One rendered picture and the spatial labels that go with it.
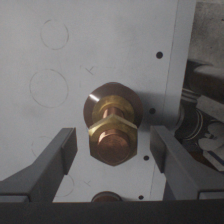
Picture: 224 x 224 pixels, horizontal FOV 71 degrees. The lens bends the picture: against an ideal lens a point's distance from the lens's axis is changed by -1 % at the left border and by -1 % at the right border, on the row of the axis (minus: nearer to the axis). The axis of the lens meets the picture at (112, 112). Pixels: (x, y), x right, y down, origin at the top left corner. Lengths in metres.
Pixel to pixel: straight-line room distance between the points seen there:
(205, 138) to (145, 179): 0.25
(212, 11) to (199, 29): 0.19
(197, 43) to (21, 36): 1.71
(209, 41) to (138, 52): 1.66
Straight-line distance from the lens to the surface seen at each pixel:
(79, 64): 0.34
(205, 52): 1.94
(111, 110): 0.21
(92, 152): 0.16
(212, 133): 0.58
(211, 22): 2.00
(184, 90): 0.68
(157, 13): 0.35
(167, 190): 1.15
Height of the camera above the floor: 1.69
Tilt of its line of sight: 75 degrees down
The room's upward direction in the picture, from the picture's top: 179 degrees counter-clockwise
